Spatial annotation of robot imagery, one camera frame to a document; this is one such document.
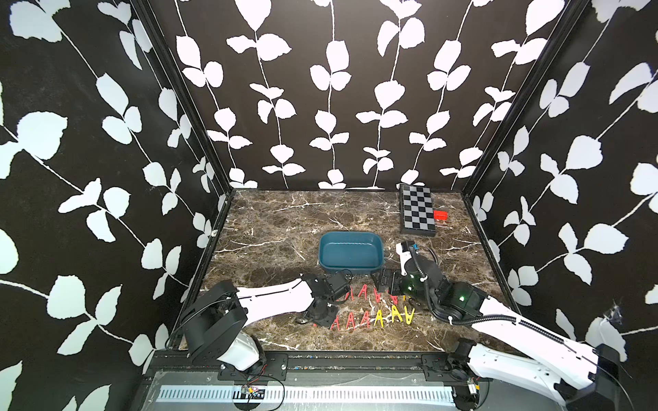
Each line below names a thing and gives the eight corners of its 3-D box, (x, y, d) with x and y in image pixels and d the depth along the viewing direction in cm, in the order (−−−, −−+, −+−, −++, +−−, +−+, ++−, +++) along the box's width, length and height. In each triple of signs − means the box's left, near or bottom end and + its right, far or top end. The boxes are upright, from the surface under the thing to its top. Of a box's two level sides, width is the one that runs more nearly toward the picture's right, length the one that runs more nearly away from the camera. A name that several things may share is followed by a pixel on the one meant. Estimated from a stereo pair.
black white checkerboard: (399, 232, 108) (401, 228, 106) (399, 188, 126) (401, 183, 123) (434, 237, 107) (436, 232, 104) (429, 191, 125) (431, 186, 122)
